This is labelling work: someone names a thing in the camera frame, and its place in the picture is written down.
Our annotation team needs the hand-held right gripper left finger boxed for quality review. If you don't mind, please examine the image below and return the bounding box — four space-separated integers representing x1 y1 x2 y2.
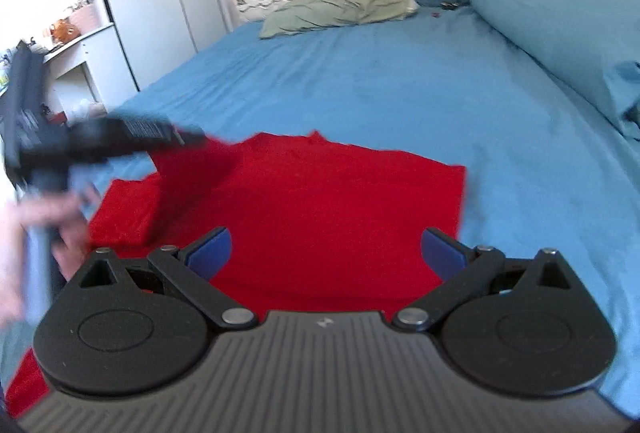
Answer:
75 227 259 330

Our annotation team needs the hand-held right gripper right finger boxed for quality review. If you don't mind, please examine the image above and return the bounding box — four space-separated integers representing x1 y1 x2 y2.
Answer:
392 227 574 330

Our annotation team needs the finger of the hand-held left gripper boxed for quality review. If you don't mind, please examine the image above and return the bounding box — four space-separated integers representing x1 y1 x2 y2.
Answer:
102 114 209 162

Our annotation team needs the red garment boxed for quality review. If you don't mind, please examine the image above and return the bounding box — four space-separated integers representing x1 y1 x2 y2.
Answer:
5 130 468 419

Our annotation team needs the person's left hand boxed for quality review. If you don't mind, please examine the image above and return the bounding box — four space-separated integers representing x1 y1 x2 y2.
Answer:
0 184 103 321

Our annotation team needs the white desk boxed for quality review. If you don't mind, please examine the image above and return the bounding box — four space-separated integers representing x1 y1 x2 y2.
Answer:
41 23 120 114

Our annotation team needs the orange figurine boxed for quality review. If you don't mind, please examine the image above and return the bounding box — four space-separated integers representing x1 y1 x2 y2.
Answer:
50 18 81 44

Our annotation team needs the white and grey wardrobe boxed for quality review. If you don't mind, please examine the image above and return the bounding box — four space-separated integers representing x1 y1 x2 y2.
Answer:
87 0 232 92

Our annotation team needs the pink plant pot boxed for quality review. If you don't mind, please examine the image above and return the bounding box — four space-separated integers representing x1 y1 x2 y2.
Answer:
70 3 102 36

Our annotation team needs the bed with blue sheet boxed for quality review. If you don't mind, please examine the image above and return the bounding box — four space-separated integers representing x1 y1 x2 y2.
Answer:
0 5 640 433

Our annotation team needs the green pillow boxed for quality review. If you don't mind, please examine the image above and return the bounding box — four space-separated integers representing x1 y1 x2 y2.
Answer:
259 0 419 39

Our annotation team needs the blue duvet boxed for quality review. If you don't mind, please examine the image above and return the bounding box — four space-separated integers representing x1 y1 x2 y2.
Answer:
469 0 640 142

